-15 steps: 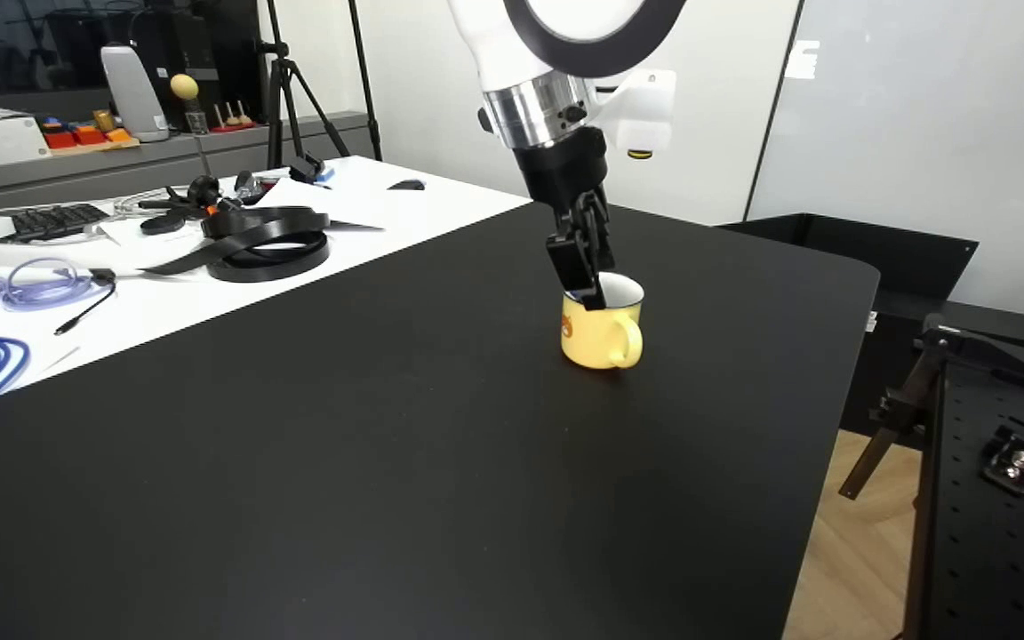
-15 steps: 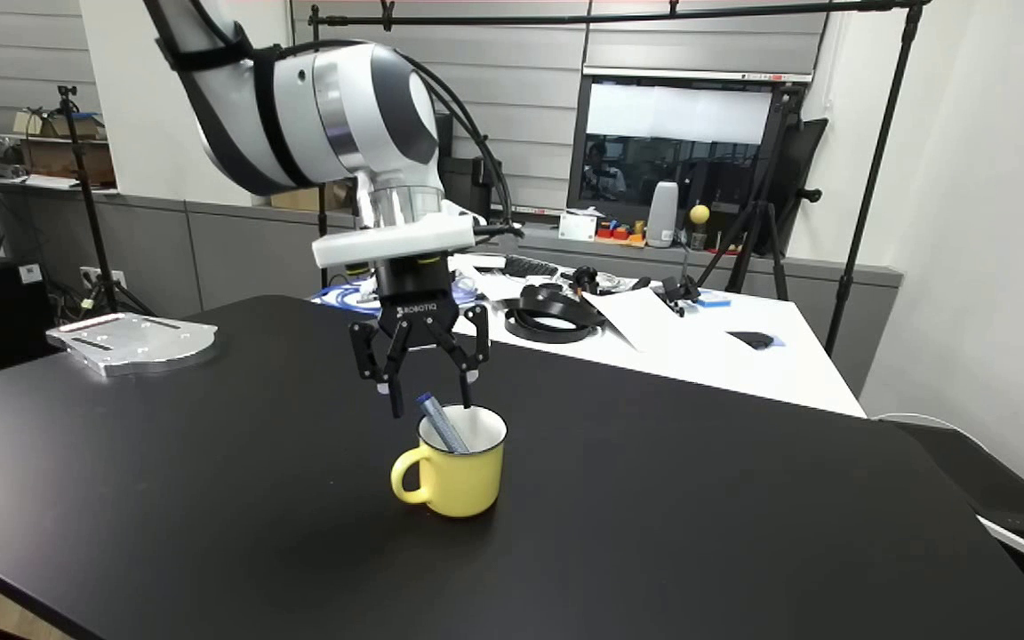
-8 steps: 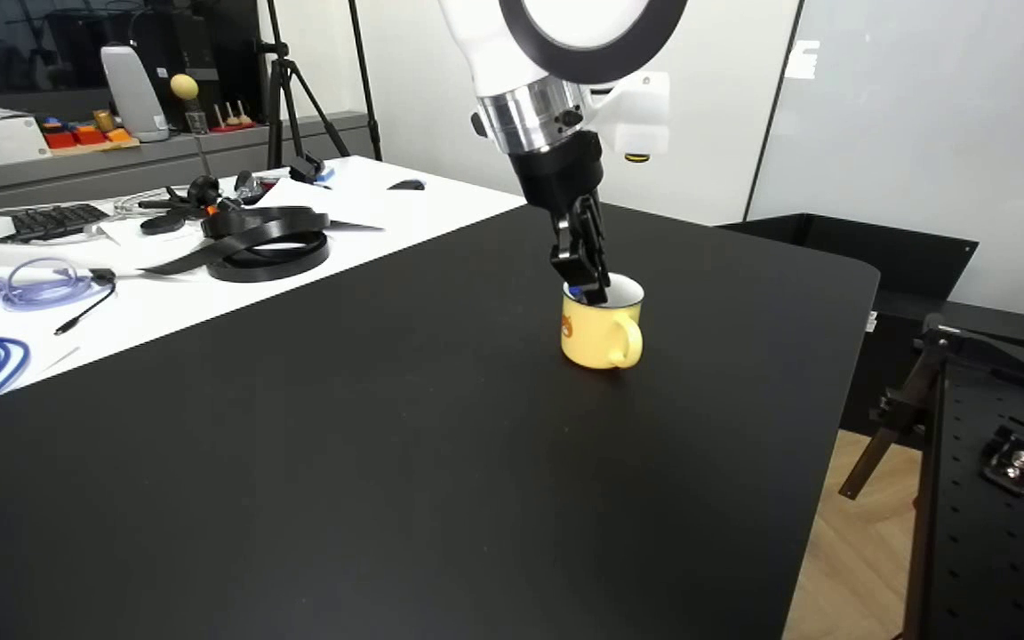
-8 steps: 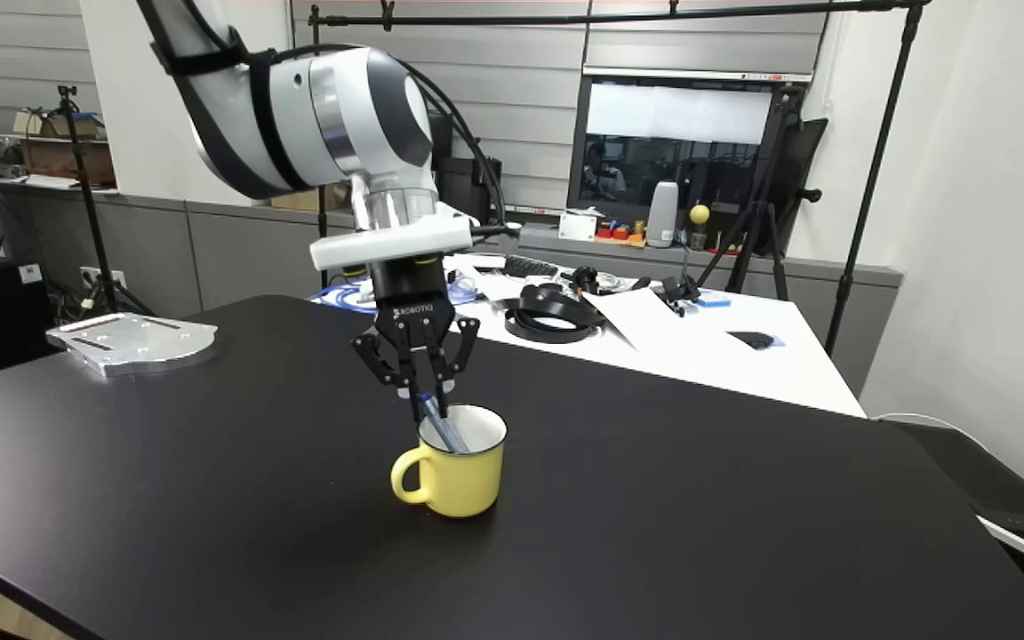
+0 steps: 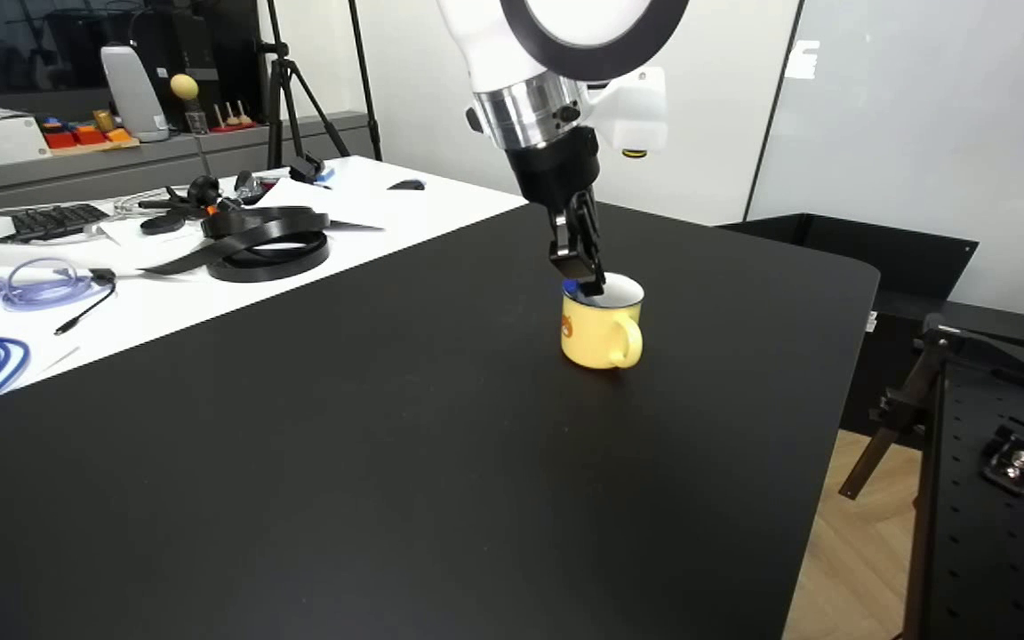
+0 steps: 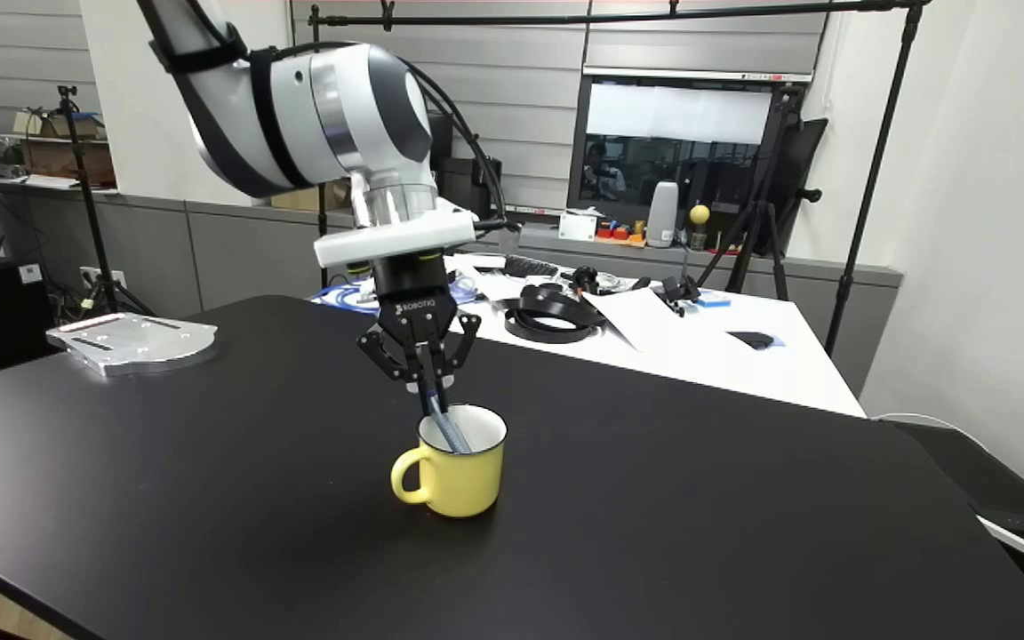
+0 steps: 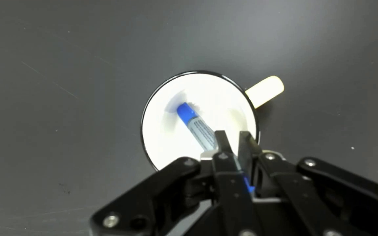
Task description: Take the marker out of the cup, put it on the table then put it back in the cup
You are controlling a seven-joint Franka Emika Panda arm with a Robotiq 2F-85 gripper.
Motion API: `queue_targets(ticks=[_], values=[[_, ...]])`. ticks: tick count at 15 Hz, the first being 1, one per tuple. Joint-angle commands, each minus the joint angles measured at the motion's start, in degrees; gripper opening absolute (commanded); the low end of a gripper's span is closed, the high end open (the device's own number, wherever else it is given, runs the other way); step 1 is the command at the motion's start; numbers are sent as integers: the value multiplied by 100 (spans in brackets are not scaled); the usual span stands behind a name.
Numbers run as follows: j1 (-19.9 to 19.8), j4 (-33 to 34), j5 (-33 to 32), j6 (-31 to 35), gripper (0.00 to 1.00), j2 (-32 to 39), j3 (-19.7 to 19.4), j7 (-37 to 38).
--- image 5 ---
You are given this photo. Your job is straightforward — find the small wooden figures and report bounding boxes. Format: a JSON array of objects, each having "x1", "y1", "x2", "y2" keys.
[{"x1": 211, "y1": 101, "x2": 261, "y2": 132}]

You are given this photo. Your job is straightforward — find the black keyboard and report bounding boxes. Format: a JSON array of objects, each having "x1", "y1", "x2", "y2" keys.
[{"x1": 0, "y1": 204, "x2": 114, "y2": 246}]

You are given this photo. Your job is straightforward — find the white wall switch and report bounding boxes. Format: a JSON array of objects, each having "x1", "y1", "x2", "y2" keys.
[{"x1": 786, "y1": 35, "x2": 825, "y2": 86}]

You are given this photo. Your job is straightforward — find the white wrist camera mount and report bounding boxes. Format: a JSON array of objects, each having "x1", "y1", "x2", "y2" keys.
[{"x1": 588, "y1": 63, "x2": 672, "y2": 164}]

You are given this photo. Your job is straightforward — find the black light stand pole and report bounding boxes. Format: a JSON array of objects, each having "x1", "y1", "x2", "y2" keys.
[{"x1": 346, "y1": 0, "x2": 384, "y2": 164}]

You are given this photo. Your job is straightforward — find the black perforated breadboard table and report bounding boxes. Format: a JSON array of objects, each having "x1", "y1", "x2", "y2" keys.
[{"x1": 839, "y1": 298, "x2": 1024, "y2": 640}]

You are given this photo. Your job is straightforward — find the yellow enamel mug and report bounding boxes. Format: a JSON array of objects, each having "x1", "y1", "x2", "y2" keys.
[{"x1": 557, "y1": 271, "x2": 647, "y2": 377}]

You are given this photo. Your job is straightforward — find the thin black plug cable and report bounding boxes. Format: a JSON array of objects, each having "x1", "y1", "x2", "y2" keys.
[{"x1": 52, "y1": 267, "x2": 120, "y2": 338}]

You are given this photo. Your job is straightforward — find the black camera tripod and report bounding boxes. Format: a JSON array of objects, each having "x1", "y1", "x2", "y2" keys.
[{"x1": 255, "y1": 0, "x2": 356, "y2": 181}]

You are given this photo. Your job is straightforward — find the clear coiled cable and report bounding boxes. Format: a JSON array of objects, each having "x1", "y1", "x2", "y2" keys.
[{"x1": 0, "y1": 254, "x2": 99, "y2": 315}]

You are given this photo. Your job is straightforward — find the yellow ball on black stand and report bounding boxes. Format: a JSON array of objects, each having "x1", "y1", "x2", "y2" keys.
[{"x1": 136, "y1": 73, "x2": 230, "y2": 240}]

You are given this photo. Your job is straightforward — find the red orange small blocks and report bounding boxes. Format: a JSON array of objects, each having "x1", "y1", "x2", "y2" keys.
[{"x1": 38, "y1": 108, "x2": 141, "y2": 152}]

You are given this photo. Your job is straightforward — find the grey partition counter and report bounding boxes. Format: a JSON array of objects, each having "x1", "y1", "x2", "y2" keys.
[{"x1": 0, "y1": 111, "x2": 379, "y2": 225}]

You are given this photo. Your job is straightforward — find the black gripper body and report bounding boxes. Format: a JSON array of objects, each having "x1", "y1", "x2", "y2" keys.
[{"x1": 510, "y1": 123, "x2": 606, "y2": 225}]

